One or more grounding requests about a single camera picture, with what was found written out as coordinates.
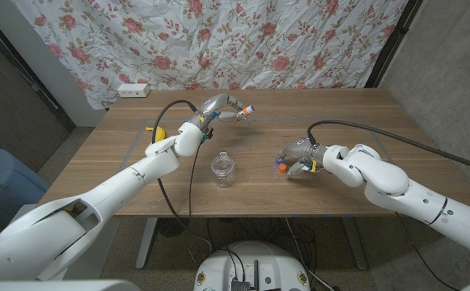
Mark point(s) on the clear glass jar cup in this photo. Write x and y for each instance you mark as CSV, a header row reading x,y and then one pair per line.
x,y
223,171

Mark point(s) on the white robot head rim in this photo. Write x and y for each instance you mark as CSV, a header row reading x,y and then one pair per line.
x,y
56,286

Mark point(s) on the white orange glue stick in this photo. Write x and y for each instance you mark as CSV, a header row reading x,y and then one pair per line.
x,y
248,110

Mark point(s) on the round black floor fan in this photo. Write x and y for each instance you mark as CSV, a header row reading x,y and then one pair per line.
x,y
172,226

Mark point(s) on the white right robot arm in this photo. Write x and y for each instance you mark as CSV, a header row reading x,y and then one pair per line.
x,y
404,190

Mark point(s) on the blue plastic bin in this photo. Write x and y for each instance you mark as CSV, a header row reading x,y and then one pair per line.
x,y
4,182

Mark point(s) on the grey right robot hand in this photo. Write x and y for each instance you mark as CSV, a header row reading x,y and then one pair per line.
x,y
301,153

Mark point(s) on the white table leg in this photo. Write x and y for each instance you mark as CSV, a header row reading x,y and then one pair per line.
x,y
145,246

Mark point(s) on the white power strip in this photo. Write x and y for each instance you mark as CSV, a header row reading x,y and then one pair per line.
x,y
133,90

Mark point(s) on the black backdrop stand pole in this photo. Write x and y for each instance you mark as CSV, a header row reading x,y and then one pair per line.
x,y
392,44

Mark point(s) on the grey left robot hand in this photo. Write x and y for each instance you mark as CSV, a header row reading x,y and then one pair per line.
x,y
214,107

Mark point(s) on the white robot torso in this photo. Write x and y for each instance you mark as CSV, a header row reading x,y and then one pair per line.
x,y
251,262

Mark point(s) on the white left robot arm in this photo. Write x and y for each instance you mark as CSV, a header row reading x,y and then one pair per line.
x,y
97,202

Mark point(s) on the grey table leg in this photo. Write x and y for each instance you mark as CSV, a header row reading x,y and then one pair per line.
x,y
356,246

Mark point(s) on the orange glue stick cap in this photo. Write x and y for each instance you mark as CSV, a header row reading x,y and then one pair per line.
x,y
282,168

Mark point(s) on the yellow banana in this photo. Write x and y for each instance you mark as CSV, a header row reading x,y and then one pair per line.
x,y
158,132

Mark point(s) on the floral backdrop cloth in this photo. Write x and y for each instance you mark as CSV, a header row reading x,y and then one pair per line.
x,y
218,40

